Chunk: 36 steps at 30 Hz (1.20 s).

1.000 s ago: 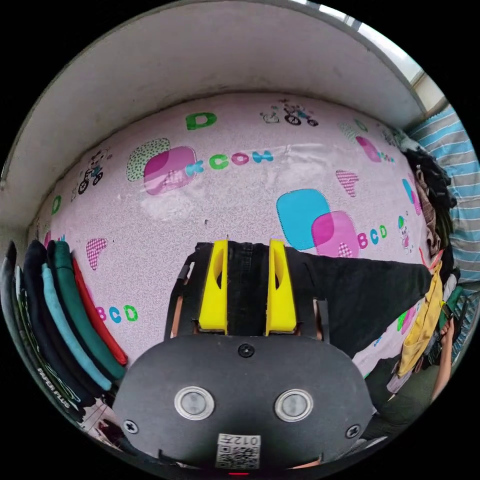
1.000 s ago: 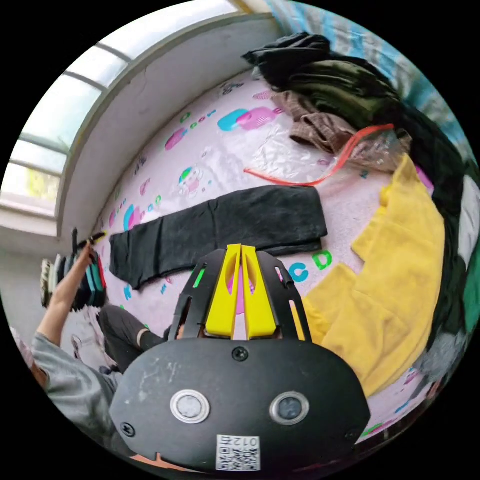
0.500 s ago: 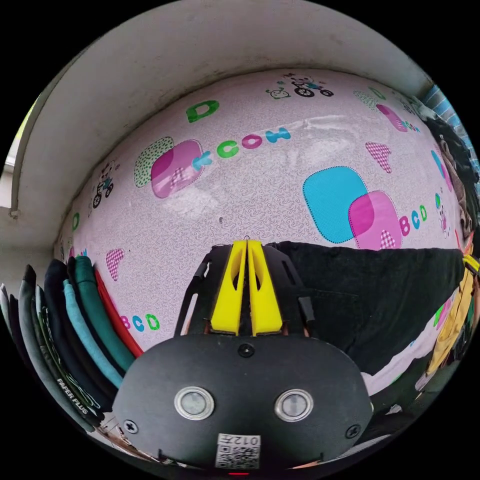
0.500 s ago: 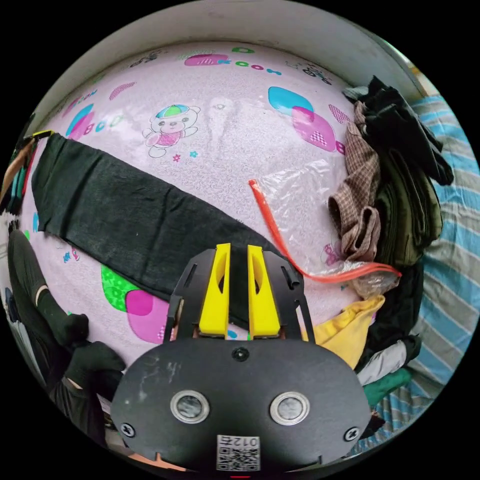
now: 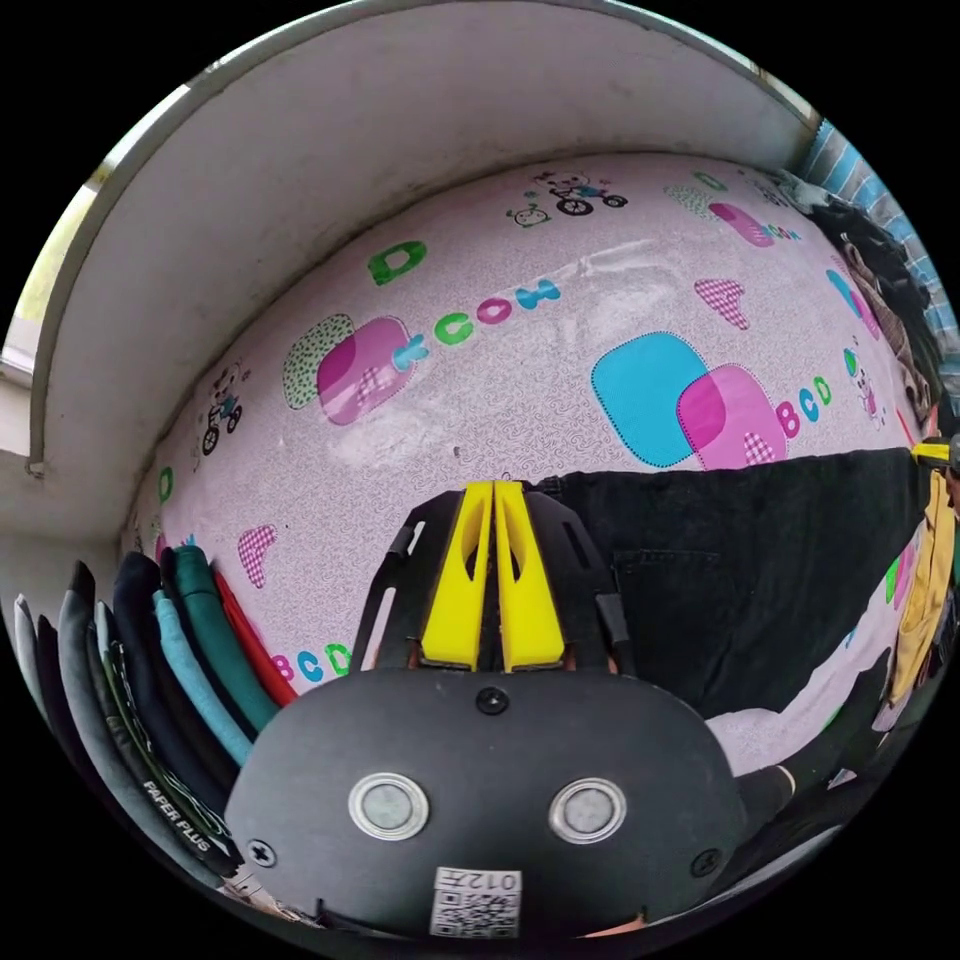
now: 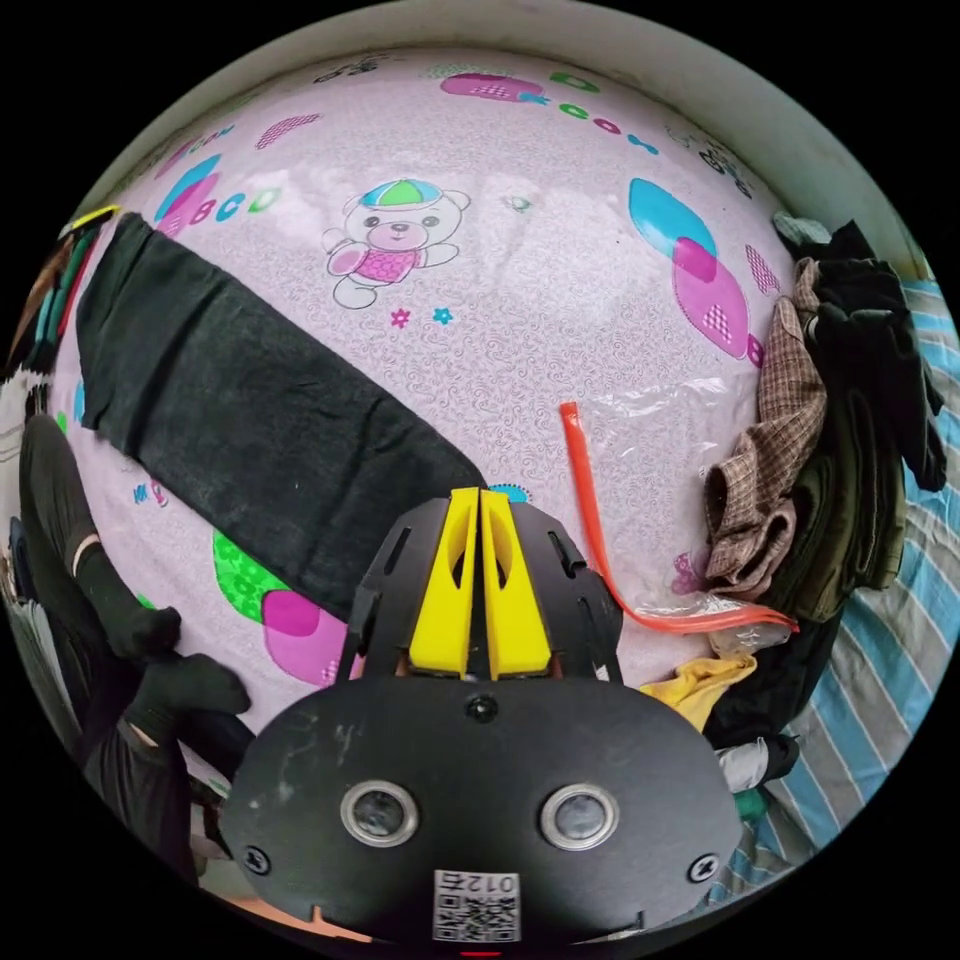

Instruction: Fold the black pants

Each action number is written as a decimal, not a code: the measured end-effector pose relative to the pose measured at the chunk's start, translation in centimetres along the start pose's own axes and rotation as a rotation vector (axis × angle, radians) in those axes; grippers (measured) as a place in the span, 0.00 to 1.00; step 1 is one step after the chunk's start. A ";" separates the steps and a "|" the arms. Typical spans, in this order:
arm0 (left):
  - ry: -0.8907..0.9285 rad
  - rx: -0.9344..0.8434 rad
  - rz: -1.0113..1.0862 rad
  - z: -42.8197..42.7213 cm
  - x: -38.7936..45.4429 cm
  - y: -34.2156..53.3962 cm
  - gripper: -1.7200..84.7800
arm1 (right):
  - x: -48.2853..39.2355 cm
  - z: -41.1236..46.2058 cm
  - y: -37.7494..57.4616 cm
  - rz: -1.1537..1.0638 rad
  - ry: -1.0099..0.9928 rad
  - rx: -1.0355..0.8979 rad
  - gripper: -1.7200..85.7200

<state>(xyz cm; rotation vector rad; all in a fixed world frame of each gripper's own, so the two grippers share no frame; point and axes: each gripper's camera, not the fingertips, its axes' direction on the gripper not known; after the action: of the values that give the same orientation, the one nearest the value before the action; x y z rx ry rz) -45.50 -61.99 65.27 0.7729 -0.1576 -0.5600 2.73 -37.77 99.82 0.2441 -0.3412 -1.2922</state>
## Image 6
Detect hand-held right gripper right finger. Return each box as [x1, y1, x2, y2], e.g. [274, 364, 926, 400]
[480, 489, 554, 681]

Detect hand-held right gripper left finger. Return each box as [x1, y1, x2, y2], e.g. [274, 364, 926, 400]
[408, 486, 481, 673]

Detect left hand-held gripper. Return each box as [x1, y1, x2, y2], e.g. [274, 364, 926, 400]
[28, 205, 122, 370]

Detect black pants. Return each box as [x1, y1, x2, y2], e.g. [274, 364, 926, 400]
[74, 212, 490, 625]

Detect clear plastic bag, red seal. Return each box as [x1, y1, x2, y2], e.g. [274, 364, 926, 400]
[558, 378, 802, 655]

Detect bed with pink printed sheet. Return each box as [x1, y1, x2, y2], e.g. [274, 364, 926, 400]
[44, 53, 960, 905]

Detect person's body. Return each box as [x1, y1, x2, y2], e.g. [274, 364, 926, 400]
[0, 412, 253, 890]

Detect pile of clothes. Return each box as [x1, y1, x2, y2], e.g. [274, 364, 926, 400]
[643, 213, 951, 823]

